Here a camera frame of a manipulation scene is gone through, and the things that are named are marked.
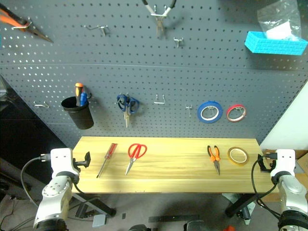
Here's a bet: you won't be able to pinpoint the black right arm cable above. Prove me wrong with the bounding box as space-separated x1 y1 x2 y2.
251 154 282 218

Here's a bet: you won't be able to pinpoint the blue tape roll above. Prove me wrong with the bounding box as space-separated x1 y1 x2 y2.
197 100 224 124

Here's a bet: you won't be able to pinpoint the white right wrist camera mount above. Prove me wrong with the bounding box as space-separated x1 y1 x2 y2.
270 149 296 179

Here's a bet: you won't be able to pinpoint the grey metal pegboard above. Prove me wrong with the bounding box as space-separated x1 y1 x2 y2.
0 0 308 148

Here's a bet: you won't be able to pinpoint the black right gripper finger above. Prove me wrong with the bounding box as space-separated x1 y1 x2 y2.
257 154 268 174

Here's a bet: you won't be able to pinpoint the red tape roll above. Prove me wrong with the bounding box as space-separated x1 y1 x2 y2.
226 103 247 123

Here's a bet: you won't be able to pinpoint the black cup holder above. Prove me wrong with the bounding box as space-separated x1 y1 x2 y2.
60 92 95 130

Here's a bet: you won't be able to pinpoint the blue-handled scissors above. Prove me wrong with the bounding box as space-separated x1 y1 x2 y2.
116 93 141 128

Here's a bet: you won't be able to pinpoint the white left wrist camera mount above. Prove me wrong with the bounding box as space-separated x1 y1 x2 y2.
50 148 74 179

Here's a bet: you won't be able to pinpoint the black table leg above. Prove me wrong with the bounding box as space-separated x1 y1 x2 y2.
71 192 117 217
224 193 258 217

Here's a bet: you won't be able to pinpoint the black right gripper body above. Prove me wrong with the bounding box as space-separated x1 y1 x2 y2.
266 160 277 174

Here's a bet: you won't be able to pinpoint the yellow tape roll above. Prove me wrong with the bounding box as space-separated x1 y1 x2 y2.
227 146 250 166

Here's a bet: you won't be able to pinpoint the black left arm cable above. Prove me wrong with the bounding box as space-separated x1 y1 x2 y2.
20 155 52 208

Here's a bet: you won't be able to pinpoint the small orange-handled pliers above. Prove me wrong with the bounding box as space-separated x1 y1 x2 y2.
207 144 221 176

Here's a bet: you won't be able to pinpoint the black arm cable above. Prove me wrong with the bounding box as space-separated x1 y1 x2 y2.
251 154 282 218
20 155 52 208

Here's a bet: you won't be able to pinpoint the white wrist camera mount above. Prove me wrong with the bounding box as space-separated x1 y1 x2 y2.
50 148 74 179
270 149 296 179

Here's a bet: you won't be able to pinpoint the cyan plastic basket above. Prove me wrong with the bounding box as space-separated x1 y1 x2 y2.
244 31 308 56

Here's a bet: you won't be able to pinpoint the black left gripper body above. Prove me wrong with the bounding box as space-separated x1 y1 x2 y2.
73 157 85 172

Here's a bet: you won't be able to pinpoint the clear plastic bag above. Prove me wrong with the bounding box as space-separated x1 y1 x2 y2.
257 0 302 40

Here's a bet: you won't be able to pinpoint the red-handled screwdriver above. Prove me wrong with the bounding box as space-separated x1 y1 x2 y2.
96 142 118 179

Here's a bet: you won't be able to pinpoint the red-handled scissors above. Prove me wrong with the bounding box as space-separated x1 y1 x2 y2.
124 143 148 176

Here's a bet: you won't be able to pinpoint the orange black long-nose pliers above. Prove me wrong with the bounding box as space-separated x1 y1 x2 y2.
0 3 54 44

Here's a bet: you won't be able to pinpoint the blue-handled screwdriver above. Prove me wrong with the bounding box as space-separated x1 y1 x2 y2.
80 91 89 107

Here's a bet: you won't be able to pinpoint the white-handled pliers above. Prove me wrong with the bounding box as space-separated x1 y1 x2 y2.
141 0 178 39

